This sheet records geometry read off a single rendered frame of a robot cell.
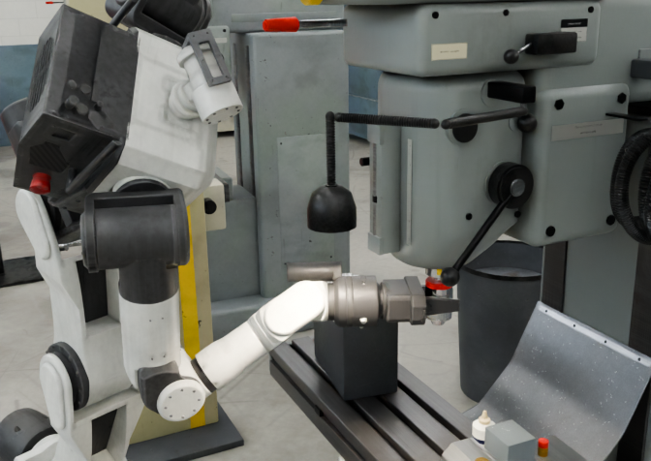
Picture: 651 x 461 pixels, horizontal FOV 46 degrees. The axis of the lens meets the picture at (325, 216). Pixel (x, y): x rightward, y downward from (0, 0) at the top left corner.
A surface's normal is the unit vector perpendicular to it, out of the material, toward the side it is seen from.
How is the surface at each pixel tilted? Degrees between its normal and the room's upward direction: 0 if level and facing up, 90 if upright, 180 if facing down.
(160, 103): 58
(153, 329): 101
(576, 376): 63
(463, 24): 90
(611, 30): 90
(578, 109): 90
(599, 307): 90
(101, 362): 81
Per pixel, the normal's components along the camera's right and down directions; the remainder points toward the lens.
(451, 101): 0.15, 0.28
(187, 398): 0.42, 0.43
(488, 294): -0.53, 0.31
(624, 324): -0.90, 0.14
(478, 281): -0.70, 0.27
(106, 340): 0.74, 0.25
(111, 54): 0.62, -0.35
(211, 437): -0.02, -0.96
